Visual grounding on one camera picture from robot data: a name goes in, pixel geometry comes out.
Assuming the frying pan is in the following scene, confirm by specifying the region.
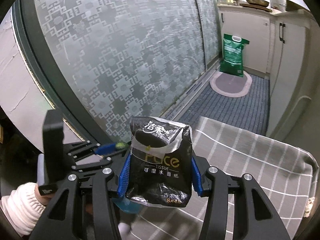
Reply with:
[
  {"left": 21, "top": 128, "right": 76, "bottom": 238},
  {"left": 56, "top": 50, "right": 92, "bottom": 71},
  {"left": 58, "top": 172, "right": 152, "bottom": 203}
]
[{"left": 246, "top": 0, "right": 269, "bottom": 8}]

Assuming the oval grey floor mat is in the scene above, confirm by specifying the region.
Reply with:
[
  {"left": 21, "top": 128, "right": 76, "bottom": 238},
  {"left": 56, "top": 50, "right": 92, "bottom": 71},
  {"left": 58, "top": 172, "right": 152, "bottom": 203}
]
[{"left": 209, "top": 71, "right": 252, "bottom": 98}]

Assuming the dark striped floor runner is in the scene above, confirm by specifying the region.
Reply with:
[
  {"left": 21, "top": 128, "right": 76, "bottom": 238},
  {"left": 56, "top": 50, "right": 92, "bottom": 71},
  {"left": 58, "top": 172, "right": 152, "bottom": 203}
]
[{"left": 178, "top": 74, "right": 270, "bottom": 135}]

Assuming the green rice bag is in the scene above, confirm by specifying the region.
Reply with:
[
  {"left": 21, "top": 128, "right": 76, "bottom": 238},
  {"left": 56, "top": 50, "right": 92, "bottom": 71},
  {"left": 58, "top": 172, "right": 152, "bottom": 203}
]
[{"left": 220, "top": 34, "right": 249, "bottom": 77}]

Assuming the white knitted sleeve forearm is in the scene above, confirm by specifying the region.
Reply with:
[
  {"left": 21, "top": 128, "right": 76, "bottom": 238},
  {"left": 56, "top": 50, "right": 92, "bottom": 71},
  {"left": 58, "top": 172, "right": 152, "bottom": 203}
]
[{"left": 1, "top": 182, "right": 46, "bottom": 237}]

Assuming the white kitchen base cabinet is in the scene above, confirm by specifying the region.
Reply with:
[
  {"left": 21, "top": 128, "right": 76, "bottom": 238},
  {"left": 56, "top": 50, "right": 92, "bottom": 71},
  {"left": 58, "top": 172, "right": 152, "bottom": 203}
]
[{"left": 218, "top": 4, "right": 318, "bottom": 140}]

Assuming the left hand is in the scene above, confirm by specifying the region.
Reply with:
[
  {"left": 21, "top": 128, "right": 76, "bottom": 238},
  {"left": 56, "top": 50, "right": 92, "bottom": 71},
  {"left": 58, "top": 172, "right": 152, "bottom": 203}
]
[{"left": 34, "top": 184, "right": 55, "bottom": 206}]

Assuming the black tissue pack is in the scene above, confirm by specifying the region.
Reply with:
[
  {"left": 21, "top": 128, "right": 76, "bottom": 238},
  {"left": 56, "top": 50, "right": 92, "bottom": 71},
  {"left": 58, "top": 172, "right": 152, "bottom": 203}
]
[{"left": 126, "top": 116, "right": 193, "bottom": 207}]

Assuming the grey checked cloth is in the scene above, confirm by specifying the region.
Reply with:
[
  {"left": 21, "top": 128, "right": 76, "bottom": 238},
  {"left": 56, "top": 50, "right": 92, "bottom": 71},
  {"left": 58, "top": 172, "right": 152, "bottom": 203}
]
[{"left": 119, "top": 117, "right": 319, "bottom": 239}]

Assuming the patterned frosted glass sliding door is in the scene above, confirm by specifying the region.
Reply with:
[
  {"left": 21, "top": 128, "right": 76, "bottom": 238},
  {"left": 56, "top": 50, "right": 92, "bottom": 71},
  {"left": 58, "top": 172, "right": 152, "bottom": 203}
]
[{"left": 12, "top": 0, "right": 221, "bottom": 142}]

